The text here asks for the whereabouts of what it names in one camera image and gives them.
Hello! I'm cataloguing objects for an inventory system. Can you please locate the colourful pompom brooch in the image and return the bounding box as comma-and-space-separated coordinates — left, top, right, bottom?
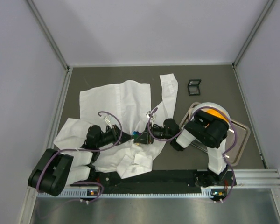
132, 131, 141, 139

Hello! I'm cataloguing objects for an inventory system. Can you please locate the white shirt garment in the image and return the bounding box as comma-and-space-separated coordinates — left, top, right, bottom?
54, 80, 165, 179

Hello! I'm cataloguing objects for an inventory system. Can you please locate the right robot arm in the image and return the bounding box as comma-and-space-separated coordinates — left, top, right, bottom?
134, 106, 230, 180

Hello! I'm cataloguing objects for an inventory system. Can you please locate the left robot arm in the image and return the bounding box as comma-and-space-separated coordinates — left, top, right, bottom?
28, 125, 132, 196

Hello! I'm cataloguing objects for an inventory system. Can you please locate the small black open box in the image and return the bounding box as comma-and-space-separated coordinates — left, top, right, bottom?
187, 79, 201, 96

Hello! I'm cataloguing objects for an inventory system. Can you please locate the white bowl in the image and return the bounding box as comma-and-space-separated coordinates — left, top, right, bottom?
190, 102, 231, 123

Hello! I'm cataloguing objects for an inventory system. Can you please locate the metal tray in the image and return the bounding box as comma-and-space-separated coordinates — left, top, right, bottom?
179, 102, 251, 167

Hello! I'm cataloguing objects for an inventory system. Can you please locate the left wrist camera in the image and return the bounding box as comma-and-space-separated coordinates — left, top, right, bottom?
103, 114, 113, 126

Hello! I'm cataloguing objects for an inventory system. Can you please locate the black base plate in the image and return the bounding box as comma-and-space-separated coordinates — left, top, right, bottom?
71, 169, 236, 194

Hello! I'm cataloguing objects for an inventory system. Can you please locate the grey cable duct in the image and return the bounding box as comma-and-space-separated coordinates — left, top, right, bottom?
60, 188, 224, 199

